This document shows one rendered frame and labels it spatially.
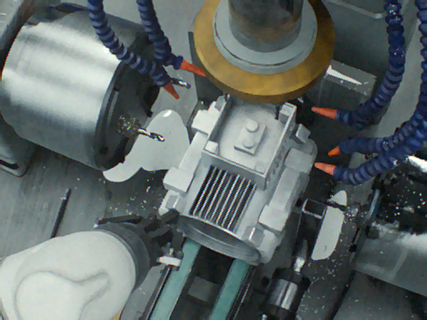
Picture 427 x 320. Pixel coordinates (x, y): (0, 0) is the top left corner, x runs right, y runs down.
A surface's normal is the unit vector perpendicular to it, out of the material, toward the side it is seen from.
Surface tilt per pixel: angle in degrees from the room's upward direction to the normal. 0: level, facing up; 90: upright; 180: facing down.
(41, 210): 0
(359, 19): 90
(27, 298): 29
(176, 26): 0
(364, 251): 65
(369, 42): 90
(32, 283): 18
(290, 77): 0
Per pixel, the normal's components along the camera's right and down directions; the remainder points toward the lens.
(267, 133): -0.04, -0.37
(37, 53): -0.13, -0.16
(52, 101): -0.28, 0.26
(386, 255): -0.35, 0.54
